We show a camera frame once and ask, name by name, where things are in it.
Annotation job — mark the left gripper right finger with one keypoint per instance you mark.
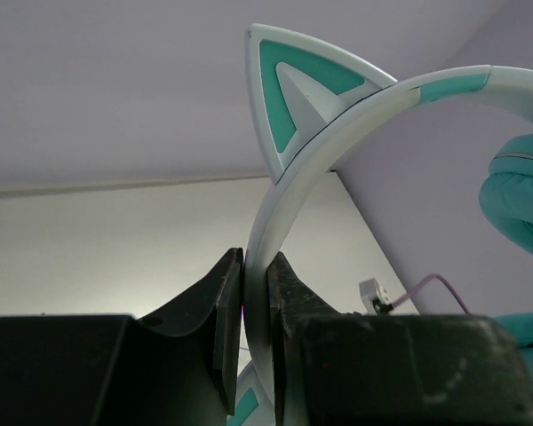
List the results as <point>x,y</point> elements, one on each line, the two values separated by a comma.
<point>333,368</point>

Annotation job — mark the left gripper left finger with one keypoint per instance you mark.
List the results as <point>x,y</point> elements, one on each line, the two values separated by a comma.
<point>175,366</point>

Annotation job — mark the teal cat ear headphones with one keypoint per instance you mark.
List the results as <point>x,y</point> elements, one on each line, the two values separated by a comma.
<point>310,102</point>

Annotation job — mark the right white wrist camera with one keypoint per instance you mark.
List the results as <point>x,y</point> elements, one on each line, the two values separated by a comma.
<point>374,298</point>

